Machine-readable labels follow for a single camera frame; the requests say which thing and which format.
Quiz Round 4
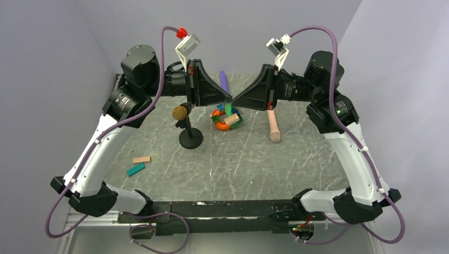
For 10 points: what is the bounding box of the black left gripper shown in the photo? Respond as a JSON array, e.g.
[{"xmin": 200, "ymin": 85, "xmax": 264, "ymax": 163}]
[{"xmin": 143, "ymin": 59, "xmax": 232, "ymax": 108}]

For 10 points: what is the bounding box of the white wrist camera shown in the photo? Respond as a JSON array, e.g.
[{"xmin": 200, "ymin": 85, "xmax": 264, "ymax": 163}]
[
  {"xmin": 175, "ymin": 28, "xmax": 201, "ymax": 71},
  {"xmin": 265, "ymin": 34, "xmax": 292, "ymax": 70}
]

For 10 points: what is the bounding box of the teal wooden block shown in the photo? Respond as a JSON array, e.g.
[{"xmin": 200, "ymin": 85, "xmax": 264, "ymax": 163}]
[{"xmin": 127, "ymin": 163, "xmax": 145, "ymax": 177}]

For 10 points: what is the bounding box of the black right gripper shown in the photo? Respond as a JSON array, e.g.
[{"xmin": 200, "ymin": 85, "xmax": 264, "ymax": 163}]
[{"xmin": 232, "ymin": 63, "xmax": 320, "ymax": 111}]

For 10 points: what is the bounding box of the gold microphone on black stand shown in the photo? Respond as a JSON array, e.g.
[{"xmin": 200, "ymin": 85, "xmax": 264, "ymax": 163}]
[{"xmin": 172, "ymin": 103, "xmax": 203, "ymax": 149}]

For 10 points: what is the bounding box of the green plastic key tag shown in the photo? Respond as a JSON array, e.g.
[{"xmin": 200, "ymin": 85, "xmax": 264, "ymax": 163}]
[{"xmin": 224, "ymin": 103, "xmax": 233, "ymax": 117}]

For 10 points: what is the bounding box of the black table front rail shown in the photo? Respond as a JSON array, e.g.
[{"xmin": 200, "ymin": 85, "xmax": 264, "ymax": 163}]
[{"xmin": 115, "ymin": 199, "xmax": 327, "ymax": 236}]

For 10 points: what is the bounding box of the purple cylinder toy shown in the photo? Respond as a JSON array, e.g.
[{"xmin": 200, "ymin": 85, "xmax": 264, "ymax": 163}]
[{"xmin": 219, "ymin": 71, "xmax": 229, "ymax": 93}]

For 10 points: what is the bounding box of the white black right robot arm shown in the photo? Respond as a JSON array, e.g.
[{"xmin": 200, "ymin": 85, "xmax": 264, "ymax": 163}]
[{"xmin": 232, "ymin": 51, "xmax": 401, "ymax": 224}]

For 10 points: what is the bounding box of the colourful toy block ring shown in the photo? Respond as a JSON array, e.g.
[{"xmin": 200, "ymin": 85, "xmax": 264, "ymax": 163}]
[{"xmin": 211, "ymin": 103, "xmax": 244, "ymax": 132}]

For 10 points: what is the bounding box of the tan wooden block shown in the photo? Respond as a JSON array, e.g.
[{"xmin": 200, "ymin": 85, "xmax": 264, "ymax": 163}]
[{"xmin": 132, "ymin": 156, "xmax": 151, "ymax": 164}]

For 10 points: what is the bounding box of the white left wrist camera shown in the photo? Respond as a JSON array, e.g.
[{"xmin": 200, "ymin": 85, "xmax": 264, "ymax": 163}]
[{"xmin": 175, "ymin": 28, "xmax": 201, "ymax": 71}]

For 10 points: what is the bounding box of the beige wooden pestle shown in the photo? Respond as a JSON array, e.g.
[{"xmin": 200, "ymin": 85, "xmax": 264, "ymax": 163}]
[{"xmin": 267, "ymin": 110, "xmax": 281, "ymax": 142}]

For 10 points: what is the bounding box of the aluminium frame rail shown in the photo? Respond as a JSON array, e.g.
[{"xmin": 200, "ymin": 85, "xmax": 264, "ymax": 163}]
[{"xmin": 56, "ymin": 208, "xmax": 137, "ymax": 253}]

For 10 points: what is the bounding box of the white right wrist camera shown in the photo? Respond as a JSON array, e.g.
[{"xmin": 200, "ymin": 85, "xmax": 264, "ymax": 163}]
[{"xmin": 265, "ymin": 34, "xmax": 292, "ymax": 70}]

